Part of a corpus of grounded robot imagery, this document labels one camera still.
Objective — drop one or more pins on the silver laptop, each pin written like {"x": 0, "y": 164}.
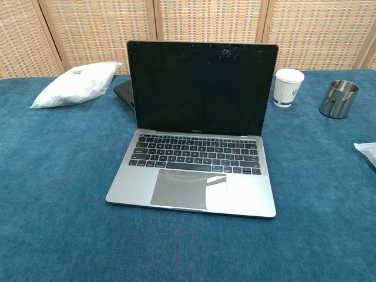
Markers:
{"x": 199, "y": 88}

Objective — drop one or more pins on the black backpack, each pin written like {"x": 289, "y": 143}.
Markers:
{"x": 124, "y": 94}

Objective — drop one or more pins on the white paper cup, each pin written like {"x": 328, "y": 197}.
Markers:
{"x": 286, "y": 91}

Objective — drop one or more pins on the white clothing in plastic bag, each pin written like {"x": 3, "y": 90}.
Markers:
{"x": 76, "y": 85}

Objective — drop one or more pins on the blue felt table cover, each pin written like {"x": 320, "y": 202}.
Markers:
{"x": 58, "y": 176}

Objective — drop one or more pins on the woven bamboo folding screen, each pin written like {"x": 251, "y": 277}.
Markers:
{"x": 88, "y": 35}

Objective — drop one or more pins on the stainless steel cup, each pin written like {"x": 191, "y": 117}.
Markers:
{"x": 337, "y": 102}

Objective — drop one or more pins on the grey clothing in zip bag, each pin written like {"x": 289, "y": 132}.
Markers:
{"x": 367, "y": 152}

